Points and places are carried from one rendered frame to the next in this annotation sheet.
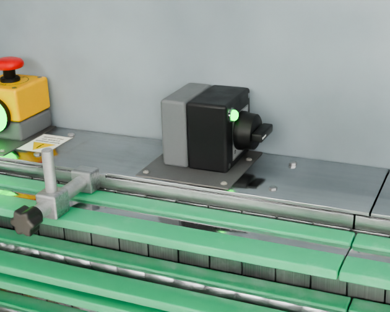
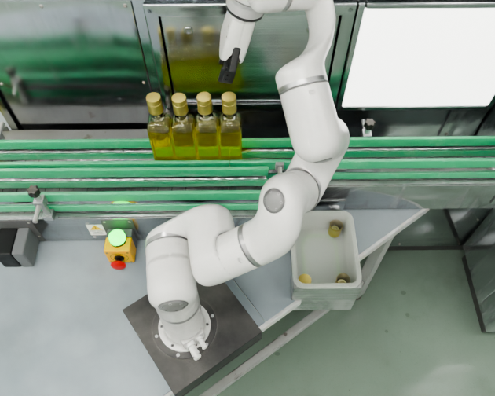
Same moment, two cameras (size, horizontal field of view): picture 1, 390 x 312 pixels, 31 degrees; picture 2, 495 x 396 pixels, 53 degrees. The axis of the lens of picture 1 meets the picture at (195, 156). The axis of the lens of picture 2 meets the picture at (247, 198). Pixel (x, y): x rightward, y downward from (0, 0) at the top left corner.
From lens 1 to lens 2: 1.10 m
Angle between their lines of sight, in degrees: 24
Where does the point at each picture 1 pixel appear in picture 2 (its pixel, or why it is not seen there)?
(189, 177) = (9, 223)
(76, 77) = (94, 264)
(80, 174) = (46, 216)
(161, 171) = (23, 224)
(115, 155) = (56, 229)
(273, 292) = not seen: outside the picture
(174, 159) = (22, 230)
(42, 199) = (38, 201)
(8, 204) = (65, 197)
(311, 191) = not seen: outside the picture
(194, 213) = not seen: outside the picture
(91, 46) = (82, 278)
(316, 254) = not seen: outside the picture
